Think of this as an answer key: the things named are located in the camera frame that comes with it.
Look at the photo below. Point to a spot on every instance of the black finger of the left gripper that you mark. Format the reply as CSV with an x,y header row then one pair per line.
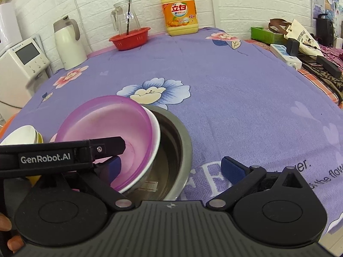
x,y
106,147

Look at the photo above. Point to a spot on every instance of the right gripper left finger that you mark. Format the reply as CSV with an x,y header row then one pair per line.
x,y
98,180

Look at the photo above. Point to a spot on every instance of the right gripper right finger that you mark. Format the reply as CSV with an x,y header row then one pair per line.
x,y
244,180

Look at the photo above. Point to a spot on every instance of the yellow plastic plate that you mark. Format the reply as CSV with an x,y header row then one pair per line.
x,y
34,179

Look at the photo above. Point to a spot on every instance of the small white plate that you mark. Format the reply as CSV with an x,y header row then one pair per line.
x,y
24,135

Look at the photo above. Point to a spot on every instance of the purple plastic bowl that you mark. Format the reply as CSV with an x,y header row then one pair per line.
x,y
107,116

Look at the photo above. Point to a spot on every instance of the white red patterned bowl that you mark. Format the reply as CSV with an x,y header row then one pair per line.
x,y
134,170

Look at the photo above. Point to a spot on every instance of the stainless steel bowl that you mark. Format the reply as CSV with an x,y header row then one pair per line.
x,y
172,164

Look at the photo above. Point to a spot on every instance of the purple floral tablecloth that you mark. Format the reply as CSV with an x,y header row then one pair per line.
x,y
244,103

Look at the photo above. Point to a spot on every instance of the white countertop appliance with screen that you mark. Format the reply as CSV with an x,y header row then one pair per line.
x,y
23,71

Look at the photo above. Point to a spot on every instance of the red plastic basket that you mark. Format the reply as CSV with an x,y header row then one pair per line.
x,y
134,39

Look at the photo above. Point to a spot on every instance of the white thermos jug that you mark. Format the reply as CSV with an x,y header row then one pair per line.
x,y
68,42

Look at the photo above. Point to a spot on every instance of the white water purifier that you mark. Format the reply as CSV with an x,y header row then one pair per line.
x,y
10,33

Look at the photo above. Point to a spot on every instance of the glass pitcher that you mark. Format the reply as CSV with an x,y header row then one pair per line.
x,y
119,17

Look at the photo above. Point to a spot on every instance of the white power strip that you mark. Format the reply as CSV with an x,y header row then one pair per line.
x,y
280,51

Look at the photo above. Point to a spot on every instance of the black rectangular box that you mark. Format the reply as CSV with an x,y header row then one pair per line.
x,y
329,66

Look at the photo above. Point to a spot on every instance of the green box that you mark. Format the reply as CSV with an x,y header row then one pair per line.
x,y
266,36

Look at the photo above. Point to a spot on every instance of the cream tote bag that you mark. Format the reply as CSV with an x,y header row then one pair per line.
x,y
294,30

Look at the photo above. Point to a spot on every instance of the black stirring stick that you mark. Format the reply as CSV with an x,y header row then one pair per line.
x,y
128,17

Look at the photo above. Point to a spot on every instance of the yellow dish soap bottle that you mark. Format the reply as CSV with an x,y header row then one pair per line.
x,y
180,17

